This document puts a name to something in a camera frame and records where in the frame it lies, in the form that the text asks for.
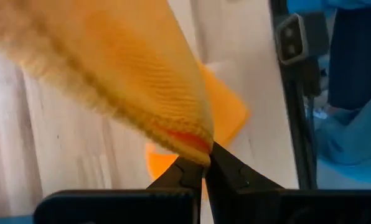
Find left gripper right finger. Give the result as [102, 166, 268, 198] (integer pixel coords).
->
[204, 141, 371, 224]

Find orange microfiber towel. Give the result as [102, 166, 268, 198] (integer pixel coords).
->
[0, 0, 251, 200]

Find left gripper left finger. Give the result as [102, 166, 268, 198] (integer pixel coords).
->
[32, 157, 204, 224]

